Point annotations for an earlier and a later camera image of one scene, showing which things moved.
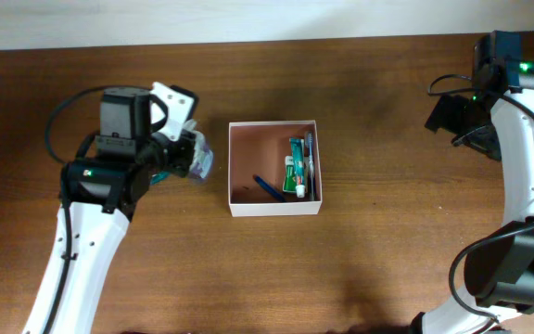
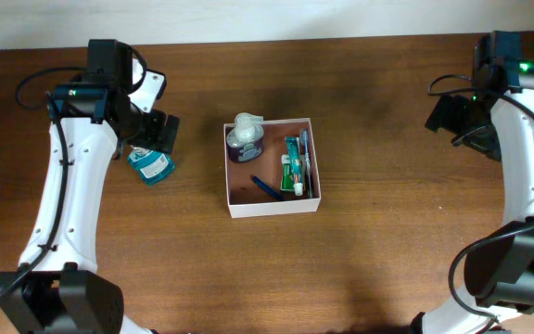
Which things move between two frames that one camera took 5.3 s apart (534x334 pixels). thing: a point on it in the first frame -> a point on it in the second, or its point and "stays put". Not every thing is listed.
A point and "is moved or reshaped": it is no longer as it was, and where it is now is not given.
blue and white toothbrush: x=310 y=140 is moved or reshaped
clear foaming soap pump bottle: x=204 y=158 -> x=245 y=139
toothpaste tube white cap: x=298 y=156 stays put
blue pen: x=278 y=195 stays put
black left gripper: x=186 y=152 -> x=152 y=138
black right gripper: x=445 y=114 stays put
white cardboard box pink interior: x=260 y=148 stays put
